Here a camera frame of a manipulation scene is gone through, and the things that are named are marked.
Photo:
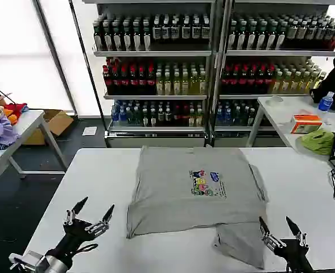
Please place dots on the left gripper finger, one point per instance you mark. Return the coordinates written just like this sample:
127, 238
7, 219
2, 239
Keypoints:
70, 217
100, 226

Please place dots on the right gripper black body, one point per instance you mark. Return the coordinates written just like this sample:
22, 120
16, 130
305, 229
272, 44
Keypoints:
296, 257

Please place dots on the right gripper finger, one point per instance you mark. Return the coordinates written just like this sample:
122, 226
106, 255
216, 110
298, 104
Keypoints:
299, 237
271, 240

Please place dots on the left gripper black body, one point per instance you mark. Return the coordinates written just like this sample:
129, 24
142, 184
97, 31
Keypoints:
70, 236

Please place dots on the grey printed shirt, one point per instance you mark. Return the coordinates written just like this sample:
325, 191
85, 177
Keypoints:
184, 199

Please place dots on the white paper sheet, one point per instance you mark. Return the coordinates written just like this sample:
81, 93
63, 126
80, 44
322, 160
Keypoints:
89, 131

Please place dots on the cardboard box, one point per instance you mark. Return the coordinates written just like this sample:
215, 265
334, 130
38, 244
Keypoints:
57, 122

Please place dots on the green cloth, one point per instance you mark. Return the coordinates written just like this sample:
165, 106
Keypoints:
318, 141

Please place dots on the grey side table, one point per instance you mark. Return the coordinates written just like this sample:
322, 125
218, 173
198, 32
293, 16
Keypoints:
28, 122

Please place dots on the purple cloth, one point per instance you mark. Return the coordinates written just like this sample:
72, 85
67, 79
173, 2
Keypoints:
5, 133

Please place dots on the orange tissue box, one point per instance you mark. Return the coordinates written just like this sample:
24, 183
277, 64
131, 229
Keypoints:
306, 124

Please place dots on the orange cloth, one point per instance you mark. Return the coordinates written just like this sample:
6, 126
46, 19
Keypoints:
11, 118

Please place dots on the red cloth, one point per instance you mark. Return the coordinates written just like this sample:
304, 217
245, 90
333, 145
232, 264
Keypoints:
16, 108

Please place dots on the white desk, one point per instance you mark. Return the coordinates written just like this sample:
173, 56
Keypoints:
281, 113

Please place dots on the blue-label water bottle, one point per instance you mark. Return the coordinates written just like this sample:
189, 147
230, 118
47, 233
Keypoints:
325, 103

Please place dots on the clear tape roll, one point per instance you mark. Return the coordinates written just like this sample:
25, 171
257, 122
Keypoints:
275, 101

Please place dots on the thin black pole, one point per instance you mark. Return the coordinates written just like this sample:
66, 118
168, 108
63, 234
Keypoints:
89, 74

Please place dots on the bottle shelf with drinks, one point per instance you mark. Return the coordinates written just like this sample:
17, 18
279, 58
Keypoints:
156, 74
258, 74

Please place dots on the dark window frame post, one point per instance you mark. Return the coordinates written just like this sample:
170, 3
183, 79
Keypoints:
54, 57

